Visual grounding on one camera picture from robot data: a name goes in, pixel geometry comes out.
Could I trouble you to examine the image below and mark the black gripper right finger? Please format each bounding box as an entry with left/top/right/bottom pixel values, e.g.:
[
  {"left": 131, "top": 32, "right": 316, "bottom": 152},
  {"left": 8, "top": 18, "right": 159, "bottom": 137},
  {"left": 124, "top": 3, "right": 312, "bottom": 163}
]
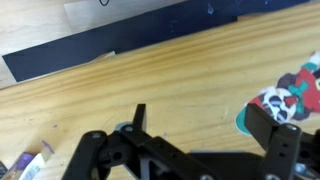
[{"left": 244, "top": 103, "right": 320, "bottom": 180}]

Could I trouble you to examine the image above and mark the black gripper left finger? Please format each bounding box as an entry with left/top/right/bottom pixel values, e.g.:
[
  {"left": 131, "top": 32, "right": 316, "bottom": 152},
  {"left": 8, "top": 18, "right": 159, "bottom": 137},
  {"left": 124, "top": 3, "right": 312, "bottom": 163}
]
[{"left": 61, "top": 103, "right": 214, "bottom": 180}]

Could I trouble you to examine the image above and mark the red teal cartoon sticker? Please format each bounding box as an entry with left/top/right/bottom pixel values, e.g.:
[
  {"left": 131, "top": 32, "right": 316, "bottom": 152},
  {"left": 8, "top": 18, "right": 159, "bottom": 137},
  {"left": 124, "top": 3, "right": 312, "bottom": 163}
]
[{"left": 235, "top": 50, "right": 320, "bottom": 136}]

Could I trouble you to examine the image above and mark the dark blue flat board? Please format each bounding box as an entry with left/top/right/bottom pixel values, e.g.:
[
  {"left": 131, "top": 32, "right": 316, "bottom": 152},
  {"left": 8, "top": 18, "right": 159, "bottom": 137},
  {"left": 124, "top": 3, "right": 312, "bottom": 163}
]
[{"left": 1, "top": 0, "right": 311, "bottom": 83}]

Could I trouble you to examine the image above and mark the white purple printed packet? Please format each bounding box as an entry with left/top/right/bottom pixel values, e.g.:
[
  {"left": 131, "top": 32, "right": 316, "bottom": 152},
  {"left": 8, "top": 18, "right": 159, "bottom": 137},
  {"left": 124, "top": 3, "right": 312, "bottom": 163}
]
[{"left": 1, "top": 151, "right": 54, "bottom": 180}]

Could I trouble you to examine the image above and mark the white paper sheet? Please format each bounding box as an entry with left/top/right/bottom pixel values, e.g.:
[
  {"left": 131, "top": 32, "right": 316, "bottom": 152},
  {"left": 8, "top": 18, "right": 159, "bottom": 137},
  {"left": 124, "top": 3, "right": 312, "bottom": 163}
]
[{"left": 63, "top": 0, "right": 188, "bottom": 34}]

